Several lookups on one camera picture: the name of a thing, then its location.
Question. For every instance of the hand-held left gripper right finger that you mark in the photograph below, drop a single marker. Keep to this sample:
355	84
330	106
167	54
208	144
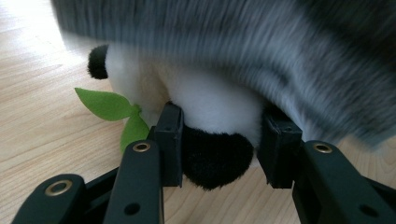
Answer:
278	152

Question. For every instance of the panda plush toy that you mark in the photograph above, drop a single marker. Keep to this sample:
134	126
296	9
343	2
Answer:
211	105

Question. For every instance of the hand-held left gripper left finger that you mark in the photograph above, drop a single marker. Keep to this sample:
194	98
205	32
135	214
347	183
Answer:
169	149

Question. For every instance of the grey towel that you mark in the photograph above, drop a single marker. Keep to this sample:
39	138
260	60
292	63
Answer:
249	37

